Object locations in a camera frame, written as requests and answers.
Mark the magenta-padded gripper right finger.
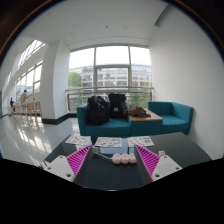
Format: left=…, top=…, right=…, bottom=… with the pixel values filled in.
left=134, top=143, right=184, bottom=185

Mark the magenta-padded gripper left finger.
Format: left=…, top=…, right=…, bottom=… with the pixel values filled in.
left=43, top=144, right=94, bottom=183

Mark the white sticker sheet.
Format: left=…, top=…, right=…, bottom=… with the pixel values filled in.
left=65, top=134, right=93, bottom=147
left=127, top=135, right=156, bottom=148
left=94, top=136, right=124, bottom=149

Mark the wood-topped teal side table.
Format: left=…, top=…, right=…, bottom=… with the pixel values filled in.
left=128, top=109, right=164, bottom=137

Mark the teal armchair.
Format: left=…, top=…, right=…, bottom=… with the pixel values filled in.
left=147, top=101, right=195, bottom=136

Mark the brown jacket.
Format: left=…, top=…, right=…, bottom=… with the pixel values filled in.
left=123, top=104, right=152, bottom=119

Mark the teal sofa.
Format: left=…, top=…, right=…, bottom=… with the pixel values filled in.
left=76, top=102, right=132, bottom=138

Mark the row of wooden chairs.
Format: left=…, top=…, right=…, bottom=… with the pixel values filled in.
left=13, top=100, right=43, bottom=117

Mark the bulky black backpack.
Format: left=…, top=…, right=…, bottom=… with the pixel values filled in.
left=86, top=95, right=111, bottom=127

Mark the black backpack with white label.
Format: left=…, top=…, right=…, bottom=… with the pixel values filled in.
left=107, top=92, right=128, bottom=120

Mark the metal window railing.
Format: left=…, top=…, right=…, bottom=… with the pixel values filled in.
left=65, top=86, right=155, bottom=113

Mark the grey power strip cable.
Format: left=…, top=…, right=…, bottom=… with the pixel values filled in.
left=91, top=146, right=115, bottom=163

